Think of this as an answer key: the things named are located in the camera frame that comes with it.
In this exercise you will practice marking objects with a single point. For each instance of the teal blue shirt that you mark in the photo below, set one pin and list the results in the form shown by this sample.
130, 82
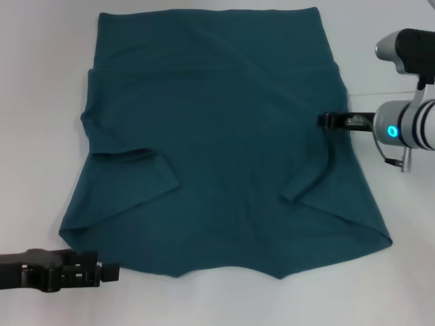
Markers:
204, 136

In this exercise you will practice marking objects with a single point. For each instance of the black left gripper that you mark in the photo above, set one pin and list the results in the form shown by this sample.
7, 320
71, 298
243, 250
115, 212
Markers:
25, 268

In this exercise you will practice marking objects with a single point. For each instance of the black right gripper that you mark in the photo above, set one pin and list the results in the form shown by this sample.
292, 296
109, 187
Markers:
360, 121

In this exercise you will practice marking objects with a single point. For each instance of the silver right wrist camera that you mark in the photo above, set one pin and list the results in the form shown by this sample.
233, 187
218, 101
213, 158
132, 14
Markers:
408, 54

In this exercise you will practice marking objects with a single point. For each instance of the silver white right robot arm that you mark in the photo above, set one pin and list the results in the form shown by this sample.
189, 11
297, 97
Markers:
404, 124

